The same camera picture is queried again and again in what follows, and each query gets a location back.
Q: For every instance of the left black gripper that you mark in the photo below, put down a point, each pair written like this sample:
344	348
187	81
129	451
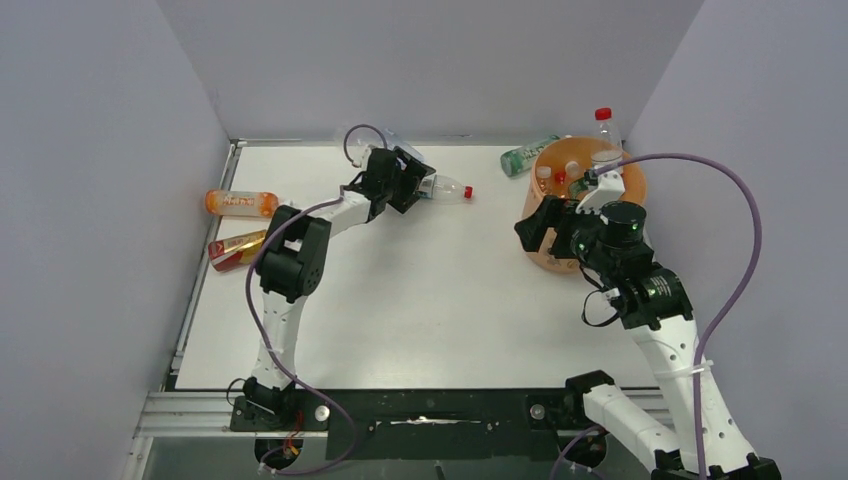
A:
412	177

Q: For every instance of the green label bottle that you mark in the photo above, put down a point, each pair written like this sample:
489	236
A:
520	159

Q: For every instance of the orange drink bottle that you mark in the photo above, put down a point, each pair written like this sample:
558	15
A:
242	203

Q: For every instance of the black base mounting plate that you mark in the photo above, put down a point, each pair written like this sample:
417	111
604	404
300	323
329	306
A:
412	424

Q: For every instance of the red label water bottle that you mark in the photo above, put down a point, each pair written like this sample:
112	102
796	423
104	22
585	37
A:
560	184

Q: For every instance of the blue label water bottle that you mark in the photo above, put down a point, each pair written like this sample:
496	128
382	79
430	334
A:
543	177

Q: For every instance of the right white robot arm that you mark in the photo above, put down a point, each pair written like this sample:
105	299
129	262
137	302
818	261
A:
703	441

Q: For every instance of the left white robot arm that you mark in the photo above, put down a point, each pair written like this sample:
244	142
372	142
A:
291	262

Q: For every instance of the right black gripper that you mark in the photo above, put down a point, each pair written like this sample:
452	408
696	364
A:
553	213

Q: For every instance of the red gold drink bottle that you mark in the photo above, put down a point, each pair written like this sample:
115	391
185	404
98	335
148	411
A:
234	252

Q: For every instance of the blue pattern clear bottle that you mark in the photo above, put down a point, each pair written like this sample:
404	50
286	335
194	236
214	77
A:
394	140

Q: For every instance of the red white label bottle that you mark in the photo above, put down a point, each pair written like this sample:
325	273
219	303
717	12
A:
609	151

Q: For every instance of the red cap clear bottle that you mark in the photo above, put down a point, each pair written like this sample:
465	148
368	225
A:
444	189

